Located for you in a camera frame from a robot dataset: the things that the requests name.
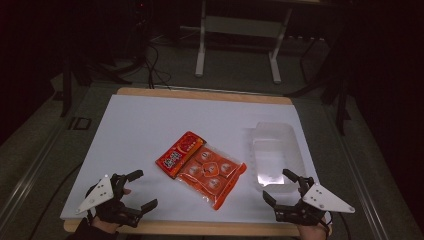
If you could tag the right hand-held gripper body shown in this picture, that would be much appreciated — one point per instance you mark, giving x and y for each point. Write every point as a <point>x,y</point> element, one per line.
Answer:
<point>325,199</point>

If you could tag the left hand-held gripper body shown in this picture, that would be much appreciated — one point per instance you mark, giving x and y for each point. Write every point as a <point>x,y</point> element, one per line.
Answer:
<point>100,193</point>

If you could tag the clear plastic container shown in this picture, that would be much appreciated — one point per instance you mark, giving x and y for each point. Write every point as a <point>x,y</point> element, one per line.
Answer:
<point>276,143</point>

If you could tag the orange snack packet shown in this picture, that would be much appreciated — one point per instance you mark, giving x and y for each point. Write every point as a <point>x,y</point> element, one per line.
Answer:
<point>200,166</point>

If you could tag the person's left hand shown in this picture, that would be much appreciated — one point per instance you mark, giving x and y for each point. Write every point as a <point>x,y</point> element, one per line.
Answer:
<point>105,227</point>

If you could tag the person's right hand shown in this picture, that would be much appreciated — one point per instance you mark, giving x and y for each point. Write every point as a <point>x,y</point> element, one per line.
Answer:
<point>315,233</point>

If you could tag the white table mat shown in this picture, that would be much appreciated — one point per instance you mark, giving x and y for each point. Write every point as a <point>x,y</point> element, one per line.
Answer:
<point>166,116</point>

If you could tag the black floor socket box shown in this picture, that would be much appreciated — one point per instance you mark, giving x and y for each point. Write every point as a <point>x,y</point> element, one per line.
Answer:
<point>80,123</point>

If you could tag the black tripod stand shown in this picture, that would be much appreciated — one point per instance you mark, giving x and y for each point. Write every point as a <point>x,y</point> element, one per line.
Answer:
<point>66,93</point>
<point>340,110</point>

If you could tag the white metal stand frame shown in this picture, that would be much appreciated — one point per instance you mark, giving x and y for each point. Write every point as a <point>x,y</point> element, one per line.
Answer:
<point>200,50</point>

